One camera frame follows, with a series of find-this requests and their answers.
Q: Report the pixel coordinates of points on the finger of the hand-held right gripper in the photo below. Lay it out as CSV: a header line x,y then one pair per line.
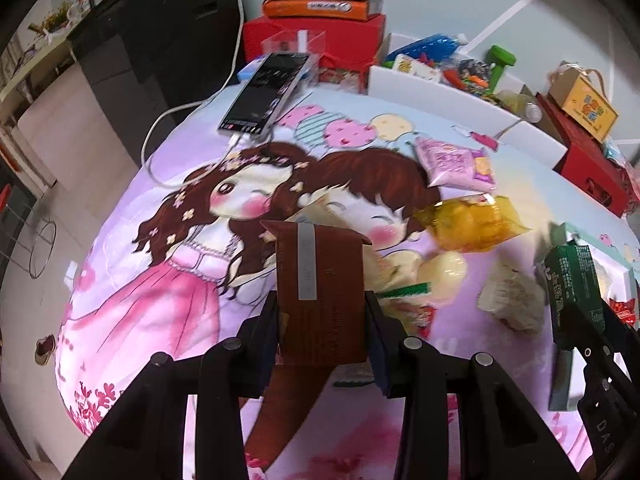
x,y
625,332
587,345

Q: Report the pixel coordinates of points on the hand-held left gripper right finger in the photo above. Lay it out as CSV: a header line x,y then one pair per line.
x,y
377,360

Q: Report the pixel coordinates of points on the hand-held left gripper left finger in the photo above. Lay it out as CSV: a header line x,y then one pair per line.
x,y
267,355

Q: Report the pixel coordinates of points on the teal tray box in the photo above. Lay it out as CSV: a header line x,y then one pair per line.
x,y
565,385

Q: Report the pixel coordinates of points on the brown snack packet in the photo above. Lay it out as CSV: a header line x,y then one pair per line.
x,y
320,285

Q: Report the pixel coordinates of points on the white crinkled snack packet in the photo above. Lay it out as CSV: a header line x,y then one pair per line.
x,y
510,300

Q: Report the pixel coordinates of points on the pale clear snack packet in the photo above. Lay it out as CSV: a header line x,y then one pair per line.
x,y
442,275

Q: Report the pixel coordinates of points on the red snack packet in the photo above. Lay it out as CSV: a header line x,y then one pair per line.
x,y
627,311

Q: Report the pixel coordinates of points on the yellow clear snack packet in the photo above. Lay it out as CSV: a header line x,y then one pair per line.
x,y
470,225

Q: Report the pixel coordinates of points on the pink snack packet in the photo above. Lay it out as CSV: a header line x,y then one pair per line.
x,y
455,165

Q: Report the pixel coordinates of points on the black smartphone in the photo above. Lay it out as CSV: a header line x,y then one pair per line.
x,y
265,92

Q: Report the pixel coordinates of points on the white cardboard box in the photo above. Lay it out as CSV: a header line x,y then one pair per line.
x,y
450,105

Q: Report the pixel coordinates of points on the small white card box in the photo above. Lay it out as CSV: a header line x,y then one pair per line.
x,y
414,67

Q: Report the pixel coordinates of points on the green dumbbell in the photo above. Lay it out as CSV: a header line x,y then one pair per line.
x,y
500,62

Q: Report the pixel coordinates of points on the clear plastic box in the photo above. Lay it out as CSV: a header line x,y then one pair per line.
x,y
295,42

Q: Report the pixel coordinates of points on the red gift box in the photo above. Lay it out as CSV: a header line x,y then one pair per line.
x,y
345,40

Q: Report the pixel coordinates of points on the black cabinet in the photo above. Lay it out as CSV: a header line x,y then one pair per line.
x,y
175,25

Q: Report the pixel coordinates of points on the orange box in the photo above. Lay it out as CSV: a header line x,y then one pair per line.
x,y
320,7

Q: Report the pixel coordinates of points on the white shelf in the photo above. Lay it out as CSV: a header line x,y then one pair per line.
x,y
35,60

